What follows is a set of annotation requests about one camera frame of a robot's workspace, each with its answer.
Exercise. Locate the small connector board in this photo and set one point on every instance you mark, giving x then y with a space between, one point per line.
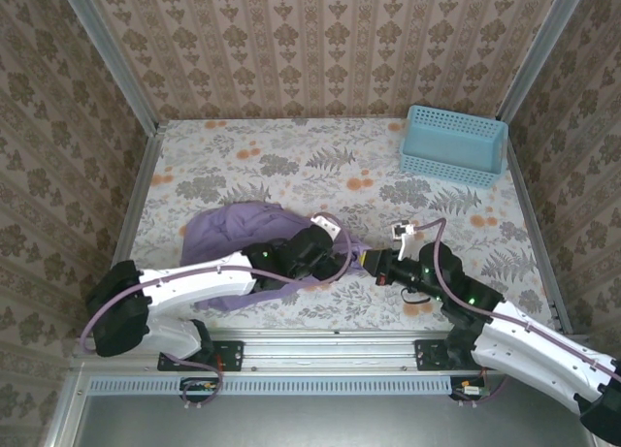
473 391
199 386

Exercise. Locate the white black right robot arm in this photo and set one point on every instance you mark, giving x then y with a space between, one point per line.
529 355

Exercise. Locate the purple printed t-shirt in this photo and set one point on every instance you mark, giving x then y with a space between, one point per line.
228 229

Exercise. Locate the light blue plastic basket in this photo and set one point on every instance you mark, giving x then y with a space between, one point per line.
451 146

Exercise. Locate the grey metal panel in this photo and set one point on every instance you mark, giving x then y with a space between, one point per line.
339 423

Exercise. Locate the floral tablecloth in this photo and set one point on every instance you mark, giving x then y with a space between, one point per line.
291 141

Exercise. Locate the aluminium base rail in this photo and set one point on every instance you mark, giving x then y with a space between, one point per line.
325 355

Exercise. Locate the aluminium frame post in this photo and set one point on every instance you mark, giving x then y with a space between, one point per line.
111 59
543 54

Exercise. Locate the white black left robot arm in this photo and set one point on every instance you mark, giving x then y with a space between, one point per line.
194 284

